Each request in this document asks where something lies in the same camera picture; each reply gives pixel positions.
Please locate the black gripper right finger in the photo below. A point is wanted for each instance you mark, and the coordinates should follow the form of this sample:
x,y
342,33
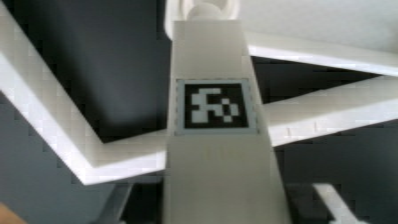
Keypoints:
x,y
317,205

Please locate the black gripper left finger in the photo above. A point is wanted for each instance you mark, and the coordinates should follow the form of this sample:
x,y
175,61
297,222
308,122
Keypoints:
x,y
134,204

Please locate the white desk leg with tag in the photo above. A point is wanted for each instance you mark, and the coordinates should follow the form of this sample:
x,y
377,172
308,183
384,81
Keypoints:
x,y
223,185

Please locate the white desk top tray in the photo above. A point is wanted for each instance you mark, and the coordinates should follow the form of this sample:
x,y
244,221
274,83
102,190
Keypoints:
x,y
326,32

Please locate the white front fence bar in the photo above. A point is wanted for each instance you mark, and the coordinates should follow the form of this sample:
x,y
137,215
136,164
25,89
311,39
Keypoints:
x,y
324,112

